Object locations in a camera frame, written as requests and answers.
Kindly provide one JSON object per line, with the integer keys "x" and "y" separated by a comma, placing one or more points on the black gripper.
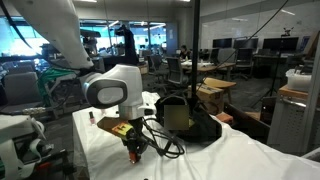
{"x": 135, "y": 141}

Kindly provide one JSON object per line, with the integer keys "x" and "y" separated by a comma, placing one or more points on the large orange nail polish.
{"x": 133, "y": 157}

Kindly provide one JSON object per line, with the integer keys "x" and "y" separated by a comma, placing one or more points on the pink nail polish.
{"x": 92, "y": 118}

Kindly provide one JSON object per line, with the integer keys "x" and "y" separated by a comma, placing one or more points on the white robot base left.
{"x": 12, "y": 127}

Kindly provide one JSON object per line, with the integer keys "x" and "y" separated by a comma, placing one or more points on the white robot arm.
{"x": 121, "y": 86}

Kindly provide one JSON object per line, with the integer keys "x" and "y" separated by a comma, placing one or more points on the white tablecloth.
{"x": 234, "y": 156}

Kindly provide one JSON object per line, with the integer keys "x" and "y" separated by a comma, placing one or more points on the grey office chair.
{"x": 176, "y": 74}

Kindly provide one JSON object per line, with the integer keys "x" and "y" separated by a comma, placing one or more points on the cardboard box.
{"x": 211, "y": 98}

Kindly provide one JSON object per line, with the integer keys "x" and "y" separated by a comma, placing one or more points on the black vertical pole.
{"x": 196, "y": 22}

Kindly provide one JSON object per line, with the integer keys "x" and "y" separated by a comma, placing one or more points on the white metal cabinet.
{"x": 286, "y": 129}

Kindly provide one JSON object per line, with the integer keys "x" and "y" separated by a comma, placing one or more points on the black tripod stand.
{"x": 278, "y": 50}

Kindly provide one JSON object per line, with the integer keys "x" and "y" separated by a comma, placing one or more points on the black bag with strap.
{"x": 180, "y": 118}

